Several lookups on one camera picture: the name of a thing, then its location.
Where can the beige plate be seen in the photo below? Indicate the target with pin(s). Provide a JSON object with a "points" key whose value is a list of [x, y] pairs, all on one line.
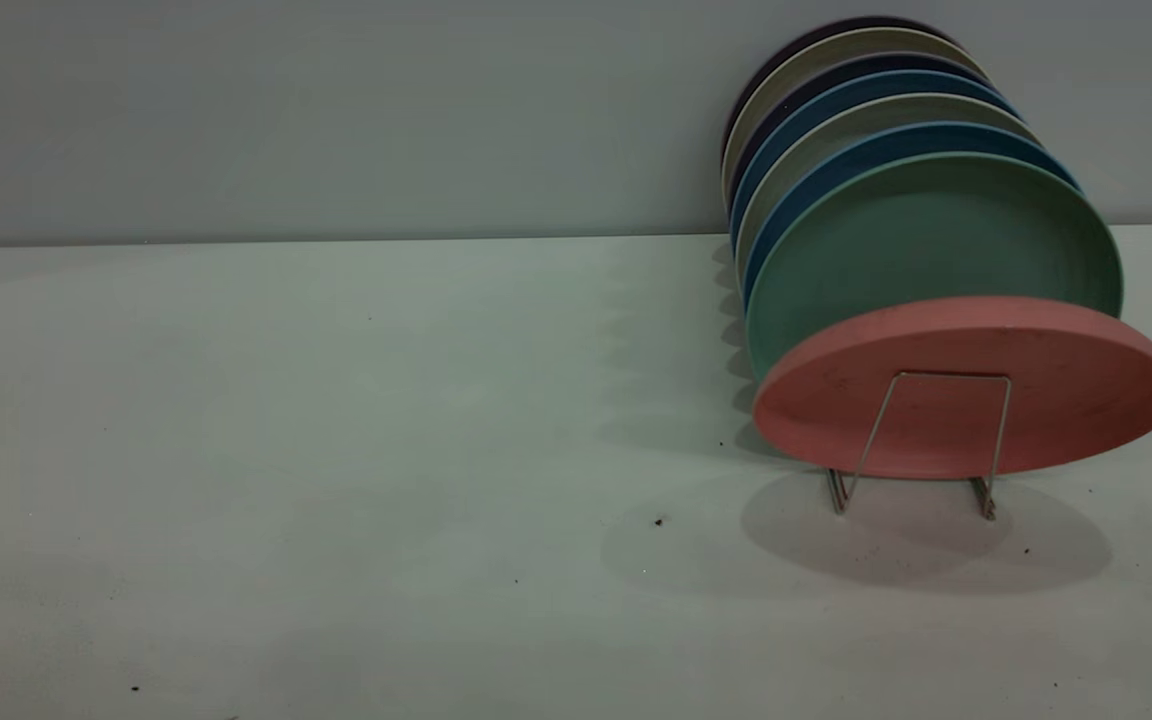
{"points": [[866, 115], [856, 42]]}

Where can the blue plate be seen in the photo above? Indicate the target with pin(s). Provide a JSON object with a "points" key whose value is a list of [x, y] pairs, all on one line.
{"points": [[856, 90], [886, 144]]}

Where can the pink plate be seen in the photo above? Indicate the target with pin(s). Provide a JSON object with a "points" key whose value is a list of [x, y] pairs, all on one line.
{"points": [[836, 400]]}

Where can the dark purple plate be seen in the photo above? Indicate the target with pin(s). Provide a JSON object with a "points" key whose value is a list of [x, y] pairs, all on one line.
{"points": [[876, 62], [836, 27]]}

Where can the green plate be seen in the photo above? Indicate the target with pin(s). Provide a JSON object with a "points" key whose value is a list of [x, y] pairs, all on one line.
{"points": [[936, 240]]}

